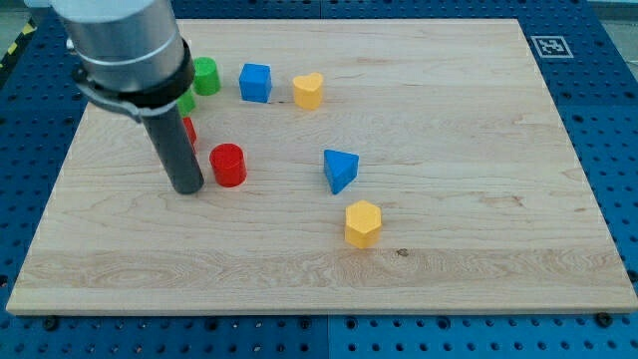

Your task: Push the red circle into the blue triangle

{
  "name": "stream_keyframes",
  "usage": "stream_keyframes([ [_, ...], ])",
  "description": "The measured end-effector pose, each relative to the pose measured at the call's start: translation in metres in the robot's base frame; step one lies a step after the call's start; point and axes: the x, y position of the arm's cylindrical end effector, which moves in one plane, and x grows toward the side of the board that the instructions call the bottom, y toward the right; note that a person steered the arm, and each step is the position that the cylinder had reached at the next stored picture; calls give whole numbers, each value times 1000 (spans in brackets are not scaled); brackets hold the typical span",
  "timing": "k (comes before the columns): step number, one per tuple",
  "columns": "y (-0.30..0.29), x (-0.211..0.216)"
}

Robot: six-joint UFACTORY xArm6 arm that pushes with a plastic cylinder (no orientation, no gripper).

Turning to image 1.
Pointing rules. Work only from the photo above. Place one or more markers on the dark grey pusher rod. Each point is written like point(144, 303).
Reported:
point(168, 135)

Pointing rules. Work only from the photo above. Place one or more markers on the red cylinder block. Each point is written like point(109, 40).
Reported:
point(228, 164)

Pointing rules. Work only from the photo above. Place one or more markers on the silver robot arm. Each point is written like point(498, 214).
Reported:
point(134, 62)

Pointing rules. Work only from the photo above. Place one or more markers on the green block behind arm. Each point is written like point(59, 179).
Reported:
point(186, 103)

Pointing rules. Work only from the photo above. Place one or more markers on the blue triangle block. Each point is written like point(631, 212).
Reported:
point(340, 169)

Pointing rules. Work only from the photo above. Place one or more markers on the red block behind rod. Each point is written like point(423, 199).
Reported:
point(190, 131)

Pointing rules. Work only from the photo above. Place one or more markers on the green cylinder block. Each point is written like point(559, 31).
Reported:
point(206, 81)

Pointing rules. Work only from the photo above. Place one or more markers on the blue cube block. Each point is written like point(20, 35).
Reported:
point(255, 83)

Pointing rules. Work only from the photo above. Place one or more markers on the yellow heart block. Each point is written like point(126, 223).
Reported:
point(308, 91)

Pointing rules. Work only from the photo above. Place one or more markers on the wooden board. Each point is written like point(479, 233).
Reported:
point(485, 206)

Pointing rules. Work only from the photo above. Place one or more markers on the yellow hexagon block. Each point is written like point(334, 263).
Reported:
point(363, 223)

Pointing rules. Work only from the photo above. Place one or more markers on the white fiducial marker tag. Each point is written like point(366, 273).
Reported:
point(551, 47)

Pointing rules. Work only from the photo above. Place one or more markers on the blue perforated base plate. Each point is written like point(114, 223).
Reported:
point(594, 92)

